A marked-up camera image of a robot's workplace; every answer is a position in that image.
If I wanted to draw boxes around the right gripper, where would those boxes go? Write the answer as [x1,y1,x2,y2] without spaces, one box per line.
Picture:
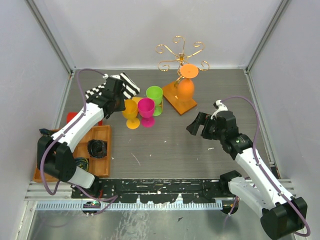
[186,111,225,141]

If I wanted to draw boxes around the yellow-orange plastic wine glass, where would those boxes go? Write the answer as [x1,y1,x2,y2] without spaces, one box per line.
[122,99,140,130]

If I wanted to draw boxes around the gold wire wine glass rack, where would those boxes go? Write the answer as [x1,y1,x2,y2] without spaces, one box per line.
[155,35,210,116]

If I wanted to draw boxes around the orange plastic wine glass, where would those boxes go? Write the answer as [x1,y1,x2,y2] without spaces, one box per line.
[177,63,199,102]

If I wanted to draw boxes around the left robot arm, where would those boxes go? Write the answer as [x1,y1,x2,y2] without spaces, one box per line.
[37,76,125,198]

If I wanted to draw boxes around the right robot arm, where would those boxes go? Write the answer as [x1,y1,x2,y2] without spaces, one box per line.
[186,110,308,240]

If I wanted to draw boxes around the yellow plastic wine glass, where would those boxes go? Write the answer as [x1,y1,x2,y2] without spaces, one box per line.
[132,96,143,103]

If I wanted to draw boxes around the magenta plastic wine glass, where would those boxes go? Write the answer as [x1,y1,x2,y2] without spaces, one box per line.
[137,98,155,128]

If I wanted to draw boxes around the green plastic wine glass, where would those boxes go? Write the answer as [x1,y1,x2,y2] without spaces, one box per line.
[146,85,163,117]

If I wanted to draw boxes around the red plastic wine glass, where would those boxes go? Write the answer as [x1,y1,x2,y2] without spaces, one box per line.
[66,112,103,126]

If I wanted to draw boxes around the black white striped cloth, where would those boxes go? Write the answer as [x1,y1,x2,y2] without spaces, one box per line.
[85,72,141,100]

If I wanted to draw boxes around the wooden compartment tray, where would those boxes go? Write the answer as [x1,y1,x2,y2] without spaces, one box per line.
[33,124,112,183]

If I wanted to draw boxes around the rolled blue-yellow tie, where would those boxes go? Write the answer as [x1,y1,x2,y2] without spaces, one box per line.
[74,157,90,172]

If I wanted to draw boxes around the rolled dark orange-floral tie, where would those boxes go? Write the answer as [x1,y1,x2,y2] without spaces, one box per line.
[39,128,52,137]

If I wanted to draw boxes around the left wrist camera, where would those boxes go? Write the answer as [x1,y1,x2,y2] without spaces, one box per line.
[102,73,109,80]

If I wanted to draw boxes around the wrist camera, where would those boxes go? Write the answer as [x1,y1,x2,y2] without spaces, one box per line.
[102,73,109,80]
[211,100,228,119]

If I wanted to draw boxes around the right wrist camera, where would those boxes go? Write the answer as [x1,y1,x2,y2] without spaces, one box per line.
[211,100,228,119]

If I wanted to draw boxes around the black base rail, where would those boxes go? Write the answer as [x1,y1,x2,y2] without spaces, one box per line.
[71,177,248,205]

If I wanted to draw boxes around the white slotted cable duct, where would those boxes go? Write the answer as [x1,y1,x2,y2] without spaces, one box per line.
[35,200,223,211]

